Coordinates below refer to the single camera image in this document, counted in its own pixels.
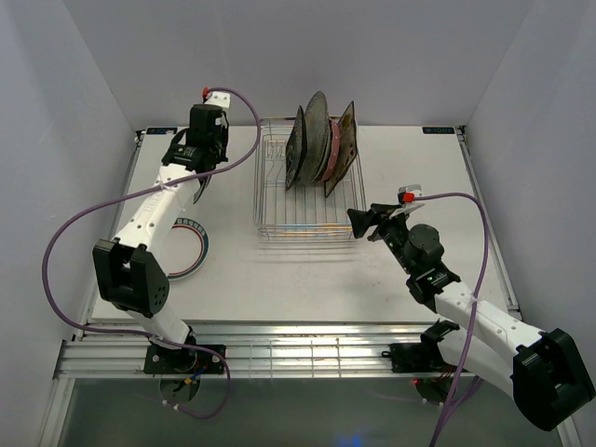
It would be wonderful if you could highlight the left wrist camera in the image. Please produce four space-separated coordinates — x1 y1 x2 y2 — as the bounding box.
202 88 231 110

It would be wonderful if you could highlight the white plate green rim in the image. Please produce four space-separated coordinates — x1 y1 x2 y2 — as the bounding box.
162 217 210 281

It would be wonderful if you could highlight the left blue table label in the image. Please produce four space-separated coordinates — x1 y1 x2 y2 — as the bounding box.
145 127 178 136

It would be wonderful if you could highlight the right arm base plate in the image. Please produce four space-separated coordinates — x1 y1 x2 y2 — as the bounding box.
381 343 454 373

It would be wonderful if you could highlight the wire dish rack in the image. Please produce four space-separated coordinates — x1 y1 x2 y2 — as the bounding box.
253 116 366 242

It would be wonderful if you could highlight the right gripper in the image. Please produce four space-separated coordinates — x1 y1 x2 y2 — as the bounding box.
346 203 416 276

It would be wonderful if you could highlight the blue table label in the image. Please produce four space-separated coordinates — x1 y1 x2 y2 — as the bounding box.
422 126 455 135
145 127 178 136

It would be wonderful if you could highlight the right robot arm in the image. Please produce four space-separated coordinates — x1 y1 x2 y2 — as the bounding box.
347 193 595 431

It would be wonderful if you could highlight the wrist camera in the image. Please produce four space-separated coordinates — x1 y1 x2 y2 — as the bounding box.
202 88 231 110
398 184 423 208

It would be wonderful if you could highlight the teal square plate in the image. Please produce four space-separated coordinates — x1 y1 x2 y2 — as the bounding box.
193 172 211 204

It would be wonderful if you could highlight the mint green flower plate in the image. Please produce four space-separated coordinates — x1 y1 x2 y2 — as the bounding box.
312 119 332 183

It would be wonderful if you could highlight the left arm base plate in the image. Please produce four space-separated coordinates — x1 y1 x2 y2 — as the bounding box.
142 345 224 375

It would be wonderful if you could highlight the large speckled round plate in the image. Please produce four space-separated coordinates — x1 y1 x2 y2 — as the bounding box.
297 91 330 185

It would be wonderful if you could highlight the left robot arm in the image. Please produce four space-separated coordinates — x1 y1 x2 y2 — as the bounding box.
92 91 231 373

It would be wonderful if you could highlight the pink polka dot plate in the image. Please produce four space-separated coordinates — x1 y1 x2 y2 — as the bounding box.
317 119 340 183

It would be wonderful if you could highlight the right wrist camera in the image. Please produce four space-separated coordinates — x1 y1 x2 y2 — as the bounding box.
398 184 423 208

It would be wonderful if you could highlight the right blue table label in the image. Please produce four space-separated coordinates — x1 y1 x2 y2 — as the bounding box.
422 126 455 135

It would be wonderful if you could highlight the cream flower square plate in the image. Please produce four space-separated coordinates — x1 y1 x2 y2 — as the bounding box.
324 102 359 197

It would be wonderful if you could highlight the black floral square plate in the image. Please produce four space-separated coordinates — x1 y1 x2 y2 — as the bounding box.
285 106 306 190

